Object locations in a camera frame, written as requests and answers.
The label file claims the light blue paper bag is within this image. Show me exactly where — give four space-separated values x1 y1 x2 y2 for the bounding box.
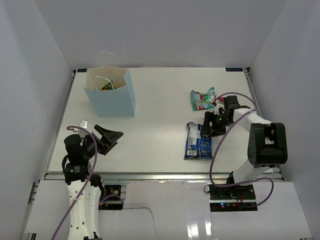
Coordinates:
84 51 136 118

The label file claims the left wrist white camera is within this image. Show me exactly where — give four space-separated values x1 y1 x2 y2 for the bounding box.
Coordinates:
79 119 88 129

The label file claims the small red candy packet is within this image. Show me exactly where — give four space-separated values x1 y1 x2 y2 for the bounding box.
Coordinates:
216 97 224 104

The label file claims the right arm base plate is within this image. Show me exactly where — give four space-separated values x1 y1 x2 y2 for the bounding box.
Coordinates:
203 184 258 213

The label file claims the blue snack bag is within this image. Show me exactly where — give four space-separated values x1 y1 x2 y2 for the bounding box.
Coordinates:
184 122 213 160

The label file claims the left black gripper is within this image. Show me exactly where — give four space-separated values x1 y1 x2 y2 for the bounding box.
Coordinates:
82 124 123 159

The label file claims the teal candy bag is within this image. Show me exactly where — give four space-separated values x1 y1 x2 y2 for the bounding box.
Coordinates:
190 87 217 111

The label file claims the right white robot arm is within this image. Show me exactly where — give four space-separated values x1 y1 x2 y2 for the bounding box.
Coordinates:
200 95 288 200

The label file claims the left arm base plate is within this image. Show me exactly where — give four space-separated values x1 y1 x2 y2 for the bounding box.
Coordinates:
98 185 123 211

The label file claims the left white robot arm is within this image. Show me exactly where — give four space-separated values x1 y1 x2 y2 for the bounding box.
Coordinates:
60 125 124 240

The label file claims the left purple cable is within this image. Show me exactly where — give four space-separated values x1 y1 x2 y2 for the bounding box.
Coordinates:
51 125 99 240

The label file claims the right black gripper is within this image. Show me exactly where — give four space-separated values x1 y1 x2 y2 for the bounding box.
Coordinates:
200 111 234 137

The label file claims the green snack bag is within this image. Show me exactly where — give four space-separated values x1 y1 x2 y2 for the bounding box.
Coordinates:
100 81 115 91

